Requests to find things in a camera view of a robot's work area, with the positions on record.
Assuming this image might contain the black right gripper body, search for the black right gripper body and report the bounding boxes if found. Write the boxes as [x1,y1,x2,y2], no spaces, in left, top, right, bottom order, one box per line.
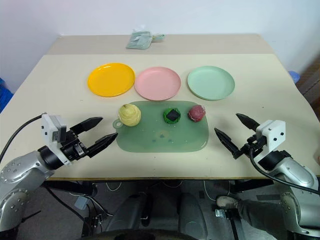
[239,133,266,157]

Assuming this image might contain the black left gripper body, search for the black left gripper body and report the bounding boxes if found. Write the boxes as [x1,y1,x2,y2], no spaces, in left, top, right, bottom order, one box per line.
[57,127,92,162]

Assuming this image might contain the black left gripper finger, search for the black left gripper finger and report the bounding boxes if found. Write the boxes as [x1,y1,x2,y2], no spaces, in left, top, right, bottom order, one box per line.
[70,116,104,136]
[84,132,119,159]

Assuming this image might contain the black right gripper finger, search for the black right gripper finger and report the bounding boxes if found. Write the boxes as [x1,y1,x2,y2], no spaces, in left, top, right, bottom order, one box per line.
[235,112,261,132]
[214,127,245,160]

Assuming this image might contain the yellow pear toy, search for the yellow pear toy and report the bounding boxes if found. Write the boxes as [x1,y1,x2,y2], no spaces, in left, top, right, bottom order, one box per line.
[117,103,142,128]

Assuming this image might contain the dark red fruit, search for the dark red fruit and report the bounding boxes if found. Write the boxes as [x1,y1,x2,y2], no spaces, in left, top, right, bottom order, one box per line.
[187,104,207,123]

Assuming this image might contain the yellow plate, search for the yellow plate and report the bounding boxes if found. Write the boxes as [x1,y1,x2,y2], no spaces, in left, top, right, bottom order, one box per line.
[87,62,136,98]

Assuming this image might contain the green plate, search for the green plate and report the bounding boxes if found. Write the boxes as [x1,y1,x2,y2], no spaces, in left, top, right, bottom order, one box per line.
[187,65,236,102]

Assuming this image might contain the green fruit with black patch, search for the green fruit with black patch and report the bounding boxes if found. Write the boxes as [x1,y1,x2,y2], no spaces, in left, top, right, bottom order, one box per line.
[162,106,182,125]

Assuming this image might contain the pink plate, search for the pink plate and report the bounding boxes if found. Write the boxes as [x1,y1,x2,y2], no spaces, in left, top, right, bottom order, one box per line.
[134,66,182,102]

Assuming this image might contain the translucent green cutting board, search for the translucent green cutting board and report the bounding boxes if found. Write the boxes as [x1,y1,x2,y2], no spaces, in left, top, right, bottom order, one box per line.
[112,99,210,153]

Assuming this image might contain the blue water bottle cap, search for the blue water bottle cap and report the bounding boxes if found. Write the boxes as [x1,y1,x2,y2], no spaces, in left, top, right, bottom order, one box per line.
[287,70,301,84]

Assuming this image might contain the person's shoe and leg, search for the person's shoe and leg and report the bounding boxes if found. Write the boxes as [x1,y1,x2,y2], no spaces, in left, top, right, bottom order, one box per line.
[215,195,298,240]

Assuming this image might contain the blue object at edge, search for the blue object at edge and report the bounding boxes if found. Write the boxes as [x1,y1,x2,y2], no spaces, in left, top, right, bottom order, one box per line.
[0,77,14,113]

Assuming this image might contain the dark rounded robot leg covers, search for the dark rounded robot leg covers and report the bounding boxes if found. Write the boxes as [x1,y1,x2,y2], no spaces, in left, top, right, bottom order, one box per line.
[84,191,211,240]

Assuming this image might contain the green plastic bag package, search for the green plastic bag package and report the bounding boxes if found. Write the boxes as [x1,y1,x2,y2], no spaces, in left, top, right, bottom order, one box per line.
[125,30,166,50]

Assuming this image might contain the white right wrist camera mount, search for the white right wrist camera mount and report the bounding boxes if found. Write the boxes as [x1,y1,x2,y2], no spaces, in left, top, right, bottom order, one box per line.
[256,119,287,159]

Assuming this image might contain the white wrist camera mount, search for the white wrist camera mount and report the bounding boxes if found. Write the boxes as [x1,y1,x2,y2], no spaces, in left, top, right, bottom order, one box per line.
[40,113,68,153]
[256,119,287,159]

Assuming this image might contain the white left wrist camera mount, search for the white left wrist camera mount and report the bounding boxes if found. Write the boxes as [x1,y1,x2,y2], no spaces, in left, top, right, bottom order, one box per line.
[40,113,68,153]

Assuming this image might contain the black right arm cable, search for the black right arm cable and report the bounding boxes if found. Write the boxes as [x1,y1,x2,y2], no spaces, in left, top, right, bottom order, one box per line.
[248,144,320,196]

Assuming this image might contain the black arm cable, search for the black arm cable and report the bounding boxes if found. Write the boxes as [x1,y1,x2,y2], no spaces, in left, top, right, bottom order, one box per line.
[248,144,320,196]
[0,113,48,163]

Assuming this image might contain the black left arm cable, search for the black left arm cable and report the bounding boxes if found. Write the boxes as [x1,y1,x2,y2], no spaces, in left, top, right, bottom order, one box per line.
[0,113,48,163]

